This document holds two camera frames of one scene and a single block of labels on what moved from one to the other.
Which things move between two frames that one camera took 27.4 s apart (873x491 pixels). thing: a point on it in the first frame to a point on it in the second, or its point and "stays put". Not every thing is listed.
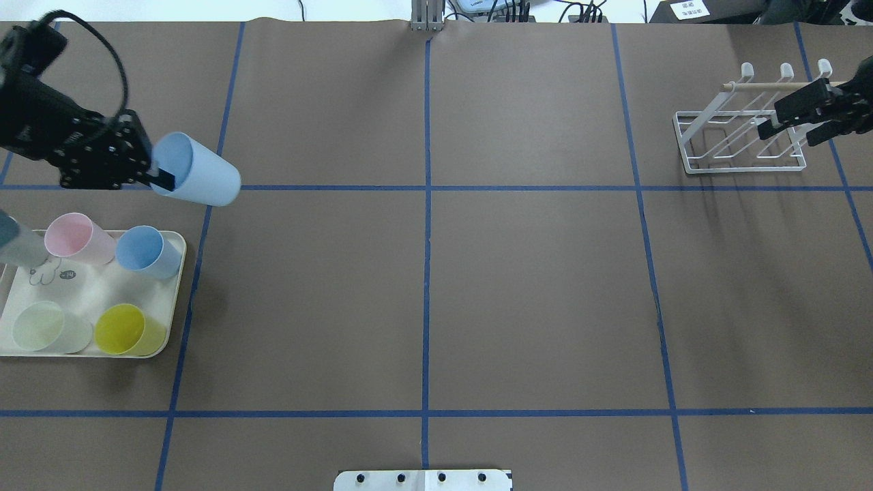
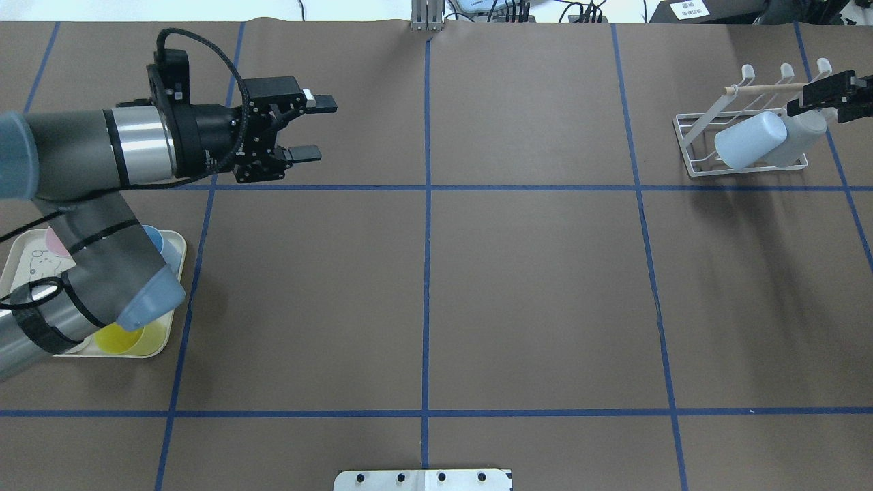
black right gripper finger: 816,131 to 794,109
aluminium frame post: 426,16 stays put
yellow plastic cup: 123,329 stays put
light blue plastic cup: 201,174 to 741,144
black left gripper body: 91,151 to 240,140
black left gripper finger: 165,179 to 319,103
